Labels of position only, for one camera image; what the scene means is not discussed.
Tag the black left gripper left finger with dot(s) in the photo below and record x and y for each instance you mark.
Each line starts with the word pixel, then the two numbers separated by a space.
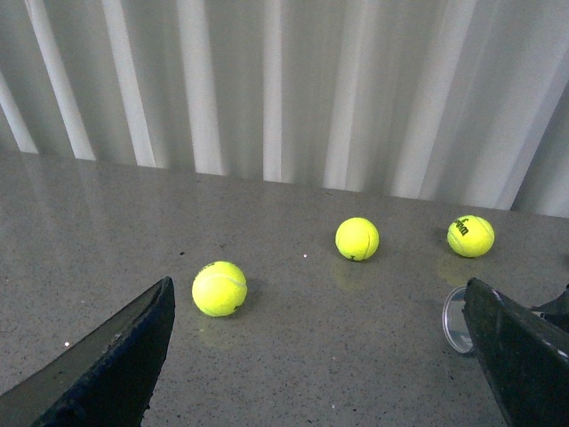
pixel 106 379

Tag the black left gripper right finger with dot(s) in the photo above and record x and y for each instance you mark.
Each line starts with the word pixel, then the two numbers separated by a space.
pixel 524 357

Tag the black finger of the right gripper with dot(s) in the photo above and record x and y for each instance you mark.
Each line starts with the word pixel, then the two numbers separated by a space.
pixel 556 312

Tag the clear plastic tennis ball can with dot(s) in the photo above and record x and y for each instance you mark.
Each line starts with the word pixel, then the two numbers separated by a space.
pixel 454 324

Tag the right yellow Wilson tennis ball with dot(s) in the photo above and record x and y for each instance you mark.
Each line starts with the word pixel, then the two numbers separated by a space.
pixel 470 236

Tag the left yellow tennis ball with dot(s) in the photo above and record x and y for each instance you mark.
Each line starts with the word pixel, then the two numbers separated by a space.
pixel 219 289

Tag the middle yellow tennis ball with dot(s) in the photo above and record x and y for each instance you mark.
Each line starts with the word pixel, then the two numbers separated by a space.
pixel 357 239

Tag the white pleated curtain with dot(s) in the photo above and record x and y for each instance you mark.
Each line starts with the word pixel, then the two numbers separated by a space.
pixel 462 102

